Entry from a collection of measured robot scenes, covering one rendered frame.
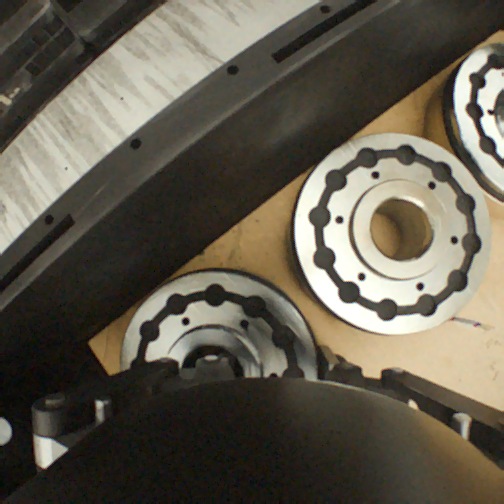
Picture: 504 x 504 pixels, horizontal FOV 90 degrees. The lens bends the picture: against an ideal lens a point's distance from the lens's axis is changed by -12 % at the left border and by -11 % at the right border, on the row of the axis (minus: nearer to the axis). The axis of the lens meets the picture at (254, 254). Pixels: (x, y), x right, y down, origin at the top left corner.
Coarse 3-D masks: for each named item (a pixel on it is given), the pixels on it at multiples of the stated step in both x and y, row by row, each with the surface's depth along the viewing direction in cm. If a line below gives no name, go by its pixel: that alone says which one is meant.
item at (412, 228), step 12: (384, 204) 14; (396, 204) 14; (408, 204) 13; (396, 216) 16; (408, 216) 14; (420, 216) 13; (408, 228) 15; (420, 228) 14; (408, 240) 15; (420, 240) 14; (408, 252) 14
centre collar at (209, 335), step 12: (216, 324) 14; (180, 336) 14; (192, 336) 13; (204, 336) 13; (216, 336) 13; (228, 336) 13; (240, 336) 13; (180, 348) 13; (192, 348) 13; (228, 348) 13; (240, 348) 13; (252, 348) 13; (180, 360) 13; (240, 360) 13; (252, 360) 13; (252, 372) 13
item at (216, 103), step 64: (320, 0) 7; (384, 0) 7; (256, 64) 7; (320, 64) 8; (192, 128) 7; (64, 192) 7; (128, 192) 7; (0, 256) 8; (64, 256) 8; (0, 320) 8
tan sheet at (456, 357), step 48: (288, 192) 17; (240, 240) 17; (384, 240) 16; (288, 288) 17; (480, 288) 16; (96, 336) 17; (336, 336) 16; (384, 336) 16; (432, 336) 16; (480, 336) 15; (480, 384) 15
